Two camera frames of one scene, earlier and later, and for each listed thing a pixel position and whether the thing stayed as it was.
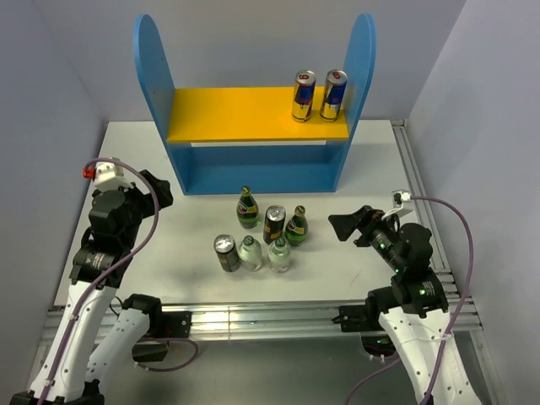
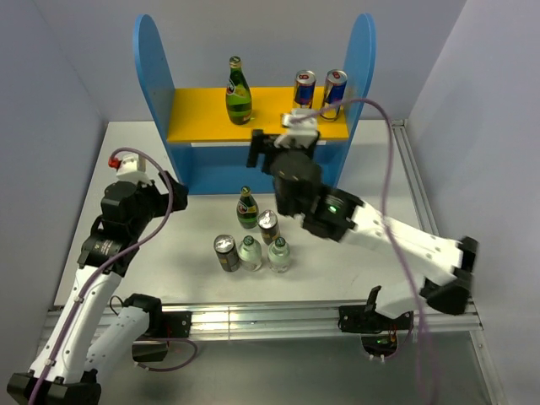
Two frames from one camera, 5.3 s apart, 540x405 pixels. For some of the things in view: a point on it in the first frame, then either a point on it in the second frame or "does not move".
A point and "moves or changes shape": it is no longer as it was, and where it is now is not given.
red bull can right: (333, 94) does not move
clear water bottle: (250, 254) does not move
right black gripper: (365, 216) to (262, 143)
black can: (274, 223) moves or changes shape
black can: (227, 252) does not move
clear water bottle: (278, 256) does not move
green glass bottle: (296, 230) to (239, 100)
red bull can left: (304, 95) does not move
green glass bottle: (247, 209) does not move
